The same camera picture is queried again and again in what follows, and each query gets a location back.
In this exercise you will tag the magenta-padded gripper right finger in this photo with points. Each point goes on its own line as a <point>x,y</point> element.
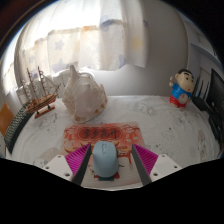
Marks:
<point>146,160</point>

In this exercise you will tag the orange board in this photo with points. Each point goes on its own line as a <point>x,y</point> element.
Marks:
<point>6,118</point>

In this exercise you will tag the wooden model sailing ship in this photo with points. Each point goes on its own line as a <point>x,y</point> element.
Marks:
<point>41,101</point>

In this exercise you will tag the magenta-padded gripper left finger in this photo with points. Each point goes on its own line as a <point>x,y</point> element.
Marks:
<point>76,160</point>

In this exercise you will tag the cartoon boy figurine clock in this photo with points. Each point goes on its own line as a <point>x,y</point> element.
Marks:
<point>181,90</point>

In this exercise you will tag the white wall shelf unit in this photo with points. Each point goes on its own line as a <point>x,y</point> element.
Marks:
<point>206,43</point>

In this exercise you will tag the white printed tablecloth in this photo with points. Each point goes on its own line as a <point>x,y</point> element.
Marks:
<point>166,130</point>

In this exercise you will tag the light blue computer mouse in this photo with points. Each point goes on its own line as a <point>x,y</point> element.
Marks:
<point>105,158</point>

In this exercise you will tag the red cartoon print mouse pad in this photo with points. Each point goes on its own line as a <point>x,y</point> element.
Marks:
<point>100,133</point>

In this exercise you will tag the large white conch shell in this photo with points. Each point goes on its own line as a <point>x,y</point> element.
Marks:
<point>85,98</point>

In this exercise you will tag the black monitor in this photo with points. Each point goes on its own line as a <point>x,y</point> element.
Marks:
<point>217,93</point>

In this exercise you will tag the black box device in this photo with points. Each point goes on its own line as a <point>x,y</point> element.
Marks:
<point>218,128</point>

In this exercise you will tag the white star print curtain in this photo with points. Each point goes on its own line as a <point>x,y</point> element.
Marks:
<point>83,36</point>

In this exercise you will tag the black keyboard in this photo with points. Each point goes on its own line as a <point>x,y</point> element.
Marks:
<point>16,128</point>

